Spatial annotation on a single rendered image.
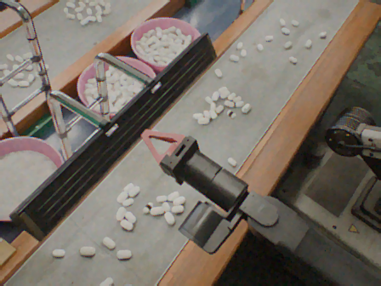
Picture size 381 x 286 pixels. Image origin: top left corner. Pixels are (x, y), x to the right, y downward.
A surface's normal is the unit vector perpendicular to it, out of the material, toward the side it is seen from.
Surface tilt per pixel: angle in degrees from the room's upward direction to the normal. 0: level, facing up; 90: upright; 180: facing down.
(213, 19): 0
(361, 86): 0
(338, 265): 17
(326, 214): 0
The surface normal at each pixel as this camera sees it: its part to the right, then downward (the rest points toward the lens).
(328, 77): 0.08, -0.59
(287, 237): -0.16, -0.31
